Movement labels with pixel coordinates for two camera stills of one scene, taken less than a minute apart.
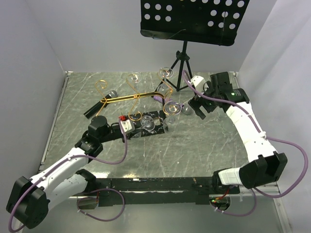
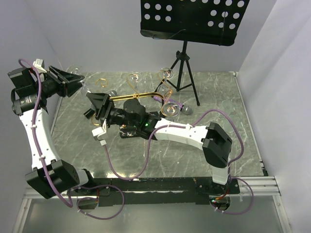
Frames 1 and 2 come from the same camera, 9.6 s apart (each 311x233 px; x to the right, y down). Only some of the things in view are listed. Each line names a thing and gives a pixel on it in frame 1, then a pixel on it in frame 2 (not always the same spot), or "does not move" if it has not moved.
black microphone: [112, 94] does not move
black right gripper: [195, 103] to [98, 100]
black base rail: [159, 191] does not move
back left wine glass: [165, 73] does not move
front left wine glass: [135, 78] does not move
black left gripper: [127, 134] to [70, 79]
